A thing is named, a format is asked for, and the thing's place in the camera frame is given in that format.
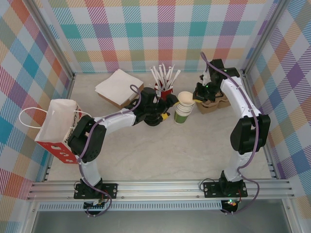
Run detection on white slotted cable duct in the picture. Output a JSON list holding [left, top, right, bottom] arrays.
[[38, 202, 224, 212]]

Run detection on stack of black cup lids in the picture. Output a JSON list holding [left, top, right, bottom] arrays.
[[144, 114, 163, 127]]

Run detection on grey metal panel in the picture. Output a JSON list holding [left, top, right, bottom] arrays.
[[31, 210, 292, 233]]

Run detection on aluminium frame post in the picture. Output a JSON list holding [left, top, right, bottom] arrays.
[[242, 0, 285, 76], [28, 0, 76, 81]]

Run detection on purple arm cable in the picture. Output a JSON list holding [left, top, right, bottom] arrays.
[[77, 84, 142, 218], [200, 52, 260, 216]]

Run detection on brown pulp cup carrier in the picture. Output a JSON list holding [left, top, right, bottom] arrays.
[[196, 96, 231, 114], [194, 91, 230, 105]]

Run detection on stack of white napkins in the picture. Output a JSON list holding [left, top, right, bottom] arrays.
[[95, 69, 144, 101]]

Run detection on red straw holder cup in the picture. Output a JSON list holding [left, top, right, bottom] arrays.
[[155, 83, 173, 98]]

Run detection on red and white paper bag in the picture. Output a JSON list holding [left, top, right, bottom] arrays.
[[18, 99, 92, 165]]

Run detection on brown cardboard napkin tray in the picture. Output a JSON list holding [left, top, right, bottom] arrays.
[[98, 83, 145, 110]]

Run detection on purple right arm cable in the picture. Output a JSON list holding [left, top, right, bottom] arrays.
[[200, 52, 260, 216]]

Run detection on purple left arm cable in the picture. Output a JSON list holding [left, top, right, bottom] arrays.
[[77, 84, 142, 218]]

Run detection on green paper coffee cup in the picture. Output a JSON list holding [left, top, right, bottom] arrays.
[[174, 109, 193, 117], [173, 111, 192, 125], [177, 91, 196, 109], [174, 106, 194, 114]]

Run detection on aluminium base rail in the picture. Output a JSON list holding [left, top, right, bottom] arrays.
[[27, 179, 295, 201]]

